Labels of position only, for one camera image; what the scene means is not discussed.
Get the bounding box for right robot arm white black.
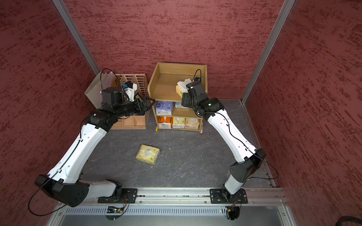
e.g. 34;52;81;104
182;81;265;202

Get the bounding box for aluminium mounting rail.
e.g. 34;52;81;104
60;186;289;207

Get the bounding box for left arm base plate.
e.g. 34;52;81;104
98;188;138;204

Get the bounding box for lilac paper folder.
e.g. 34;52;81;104
100;70;117;91

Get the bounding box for beige tissue pack bottom shelf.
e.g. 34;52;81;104
185;118;200;130

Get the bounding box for left aluminium corner profile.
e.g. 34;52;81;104
52;0;100;75

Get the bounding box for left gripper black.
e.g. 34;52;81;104
114;97;156;118

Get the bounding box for light blue tissue pack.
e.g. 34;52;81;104
174;102;188;108

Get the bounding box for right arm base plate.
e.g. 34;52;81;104
209;188;248;204

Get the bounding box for aluminium corner profile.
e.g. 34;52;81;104
241;0;295;105
52;0;100;75

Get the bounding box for purple tissue pack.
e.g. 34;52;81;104
155;101;173;116

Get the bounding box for orange yellow tissue box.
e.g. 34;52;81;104
176;79;191;98

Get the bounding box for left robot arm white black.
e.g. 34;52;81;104
35;87;156;207

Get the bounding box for beige plastic file organizer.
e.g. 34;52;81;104
111;74;150;130

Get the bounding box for right aluminium corner profile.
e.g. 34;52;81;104
241;0;295;105

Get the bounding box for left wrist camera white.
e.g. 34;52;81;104
123;82;138;102

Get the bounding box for wooden three-tier shelf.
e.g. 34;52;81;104
148;62;207;132

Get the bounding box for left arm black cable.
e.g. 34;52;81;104
27;68;125;217

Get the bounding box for beige paper folder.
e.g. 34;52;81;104
85;73;102;109

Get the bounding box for orange white tissue pack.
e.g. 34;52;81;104
158;116;173;130

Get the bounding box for yellow green tissue box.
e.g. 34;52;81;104
136;145;160;165

